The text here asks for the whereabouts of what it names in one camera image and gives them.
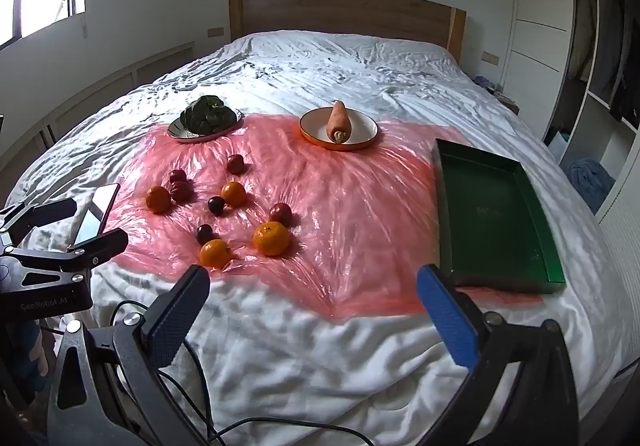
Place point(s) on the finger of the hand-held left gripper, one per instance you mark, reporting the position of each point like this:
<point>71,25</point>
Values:
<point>100,248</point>
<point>50,212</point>

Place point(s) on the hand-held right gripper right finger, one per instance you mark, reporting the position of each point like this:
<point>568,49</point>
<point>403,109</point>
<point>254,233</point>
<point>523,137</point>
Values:
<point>447,316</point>

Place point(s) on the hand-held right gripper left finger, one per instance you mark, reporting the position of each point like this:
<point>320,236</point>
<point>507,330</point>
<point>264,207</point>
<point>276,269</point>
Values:
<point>175,316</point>

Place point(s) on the dark purple plum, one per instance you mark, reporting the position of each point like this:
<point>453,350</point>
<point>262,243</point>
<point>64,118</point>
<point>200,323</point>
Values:
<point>216,205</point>
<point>204,233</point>

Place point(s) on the red plum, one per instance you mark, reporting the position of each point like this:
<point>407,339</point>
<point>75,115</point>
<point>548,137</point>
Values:
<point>177,175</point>
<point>235,164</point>
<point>181,192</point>
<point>281,213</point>

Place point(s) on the green rectangular tray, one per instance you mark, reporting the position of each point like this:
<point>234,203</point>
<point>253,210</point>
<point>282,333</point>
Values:
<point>495,216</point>

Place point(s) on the large orange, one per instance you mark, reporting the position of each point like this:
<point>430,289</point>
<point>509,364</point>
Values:
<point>271,238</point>

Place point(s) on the smartphone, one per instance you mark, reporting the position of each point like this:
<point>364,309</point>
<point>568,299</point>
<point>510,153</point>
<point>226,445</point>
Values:
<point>100,206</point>

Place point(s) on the pink plastic sheet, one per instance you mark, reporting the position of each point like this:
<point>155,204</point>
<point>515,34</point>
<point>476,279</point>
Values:
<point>350,226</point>

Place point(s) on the plate with dark rim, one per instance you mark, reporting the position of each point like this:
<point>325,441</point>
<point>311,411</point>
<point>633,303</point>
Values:
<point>176,132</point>

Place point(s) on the dark leafy greens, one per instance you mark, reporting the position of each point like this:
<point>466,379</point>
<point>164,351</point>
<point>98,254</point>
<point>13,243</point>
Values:
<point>205,114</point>

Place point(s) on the blue cloth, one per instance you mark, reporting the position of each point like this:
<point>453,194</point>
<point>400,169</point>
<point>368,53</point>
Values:
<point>590,181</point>

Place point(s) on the white bag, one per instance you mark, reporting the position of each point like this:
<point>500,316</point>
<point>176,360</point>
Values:
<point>557,146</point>

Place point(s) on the wooden nightstand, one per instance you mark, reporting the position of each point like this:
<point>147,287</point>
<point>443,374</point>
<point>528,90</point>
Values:
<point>507,104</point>

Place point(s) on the carrot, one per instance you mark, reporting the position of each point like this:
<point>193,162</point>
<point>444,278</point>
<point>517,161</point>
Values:
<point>339,121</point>

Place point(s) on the white plate with orange rim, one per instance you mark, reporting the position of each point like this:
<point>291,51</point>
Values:
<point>315,126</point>

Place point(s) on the white duvet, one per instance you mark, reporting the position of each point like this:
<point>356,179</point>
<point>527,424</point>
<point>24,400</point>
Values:
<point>325,66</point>

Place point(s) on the hanging beige garment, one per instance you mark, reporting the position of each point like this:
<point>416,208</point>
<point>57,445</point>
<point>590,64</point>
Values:
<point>584,31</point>

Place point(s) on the wooden headboard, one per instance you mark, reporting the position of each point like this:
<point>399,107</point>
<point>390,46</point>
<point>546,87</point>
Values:
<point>350,11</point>

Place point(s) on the white wardrobe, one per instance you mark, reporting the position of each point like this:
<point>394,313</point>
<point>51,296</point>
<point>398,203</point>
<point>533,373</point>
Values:
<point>540,1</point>

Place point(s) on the low beige wall cabinet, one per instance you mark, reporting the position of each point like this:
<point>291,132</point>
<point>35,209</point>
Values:
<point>100,91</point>

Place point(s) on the beige wall switch panel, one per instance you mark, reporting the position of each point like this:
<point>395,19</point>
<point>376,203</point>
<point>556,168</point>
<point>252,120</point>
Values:
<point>216,31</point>
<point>490,59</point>

